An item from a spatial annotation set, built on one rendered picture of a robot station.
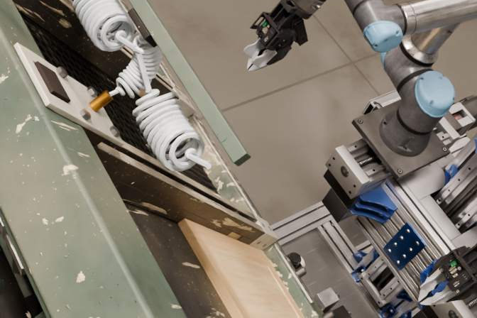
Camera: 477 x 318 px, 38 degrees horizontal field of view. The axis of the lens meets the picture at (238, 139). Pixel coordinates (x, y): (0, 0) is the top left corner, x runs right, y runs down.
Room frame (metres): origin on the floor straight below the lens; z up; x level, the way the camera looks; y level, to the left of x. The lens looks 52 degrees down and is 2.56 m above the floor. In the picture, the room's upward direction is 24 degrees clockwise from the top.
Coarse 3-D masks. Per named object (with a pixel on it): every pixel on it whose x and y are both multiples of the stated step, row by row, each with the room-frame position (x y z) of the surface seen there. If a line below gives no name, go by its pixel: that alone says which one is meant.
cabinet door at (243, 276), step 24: (192, 240) 0.68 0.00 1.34; (216, 240) 0.76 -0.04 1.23; (216, 264) 0.66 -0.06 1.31; (240, 264) 0.77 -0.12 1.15; (264, 264) 0.90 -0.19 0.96; (216, 288) 0.60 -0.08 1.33; (240, 288) 0.67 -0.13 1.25; (264, 288) 0.78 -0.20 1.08; (240, 312) 0.57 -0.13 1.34; (264, 312) 0.67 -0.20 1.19; (288, 312) 0.78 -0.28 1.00
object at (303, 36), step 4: (300, 20) 1.24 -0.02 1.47; (296, 24) 1.23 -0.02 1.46; (300, 24) 1.24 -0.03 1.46; (304, 24) 1.25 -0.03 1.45; (296, 28) 1.24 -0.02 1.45; (300, 28) 1.25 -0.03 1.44; (304, 28) 1.26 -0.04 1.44; (296, 32) 1.24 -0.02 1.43; (300, 32) 1.25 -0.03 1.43; (304, 32) 1.26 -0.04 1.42; (296, 36) 1.26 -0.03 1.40; (300, 36) 1.26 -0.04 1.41; (304, 36) 1.27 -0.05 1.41; (296, 40) 1.27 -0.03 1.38; (300, 40) 1.26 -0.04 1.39; (304, 40) 1.27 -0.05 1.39; (300, 44) 1.27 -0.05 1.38
